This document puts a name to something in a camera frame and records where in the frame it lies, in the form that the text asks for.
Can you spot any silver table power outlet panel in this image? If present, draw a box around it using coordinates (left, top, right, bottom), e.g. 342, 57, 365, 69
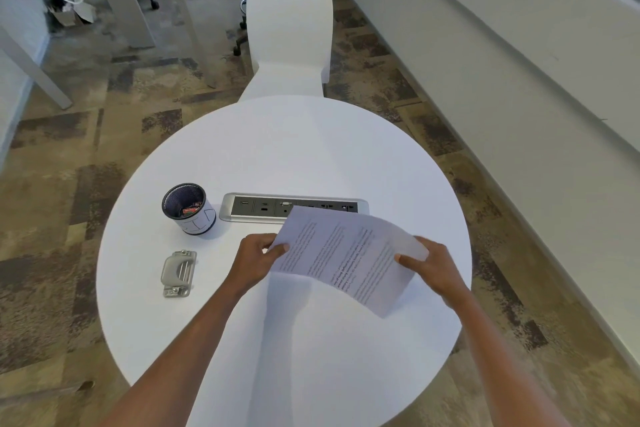
219, 193, 370, 224

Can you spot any black mesh pen cup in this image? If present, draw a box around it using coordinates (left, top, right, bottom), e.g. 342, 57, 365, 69
161, 183, 217, 236

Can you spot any person's right hand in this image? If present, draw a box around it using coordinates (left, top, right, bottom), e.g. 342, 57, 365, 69
394, 236, 473, 306

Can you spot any person's left forearm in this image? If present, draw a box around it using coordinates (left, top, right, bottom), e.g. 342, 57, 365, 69
97, 276, 247, 427

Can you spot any printed white paper sheet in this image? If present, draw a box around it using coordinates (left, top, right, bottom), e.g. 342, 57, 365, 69
270, 205, 431, 319

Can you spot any round white table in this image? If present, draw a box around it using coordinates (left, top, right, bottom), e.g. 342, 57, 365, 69
96, 95, 473, 427

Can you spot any person's right forearm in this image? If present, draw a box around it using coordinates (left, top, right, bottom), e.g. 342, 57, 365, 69
452, 289, 573, 427

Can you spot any white curved chair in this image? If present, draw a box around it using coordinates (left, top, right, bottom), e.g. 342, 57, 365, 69
237, 0, 334, 103

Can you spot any white desk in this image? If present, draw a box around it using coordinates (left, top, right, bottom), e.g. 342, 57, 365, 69
0, 0, 227, 110

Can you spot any grey metal hole punch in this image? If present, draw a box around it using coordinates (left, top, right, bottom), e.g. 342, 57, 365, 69
161, 250, 198, 298

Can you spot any person's left hand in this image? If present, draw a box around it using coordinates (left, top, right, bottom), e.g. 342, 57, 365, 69
229, 234, 291, 293

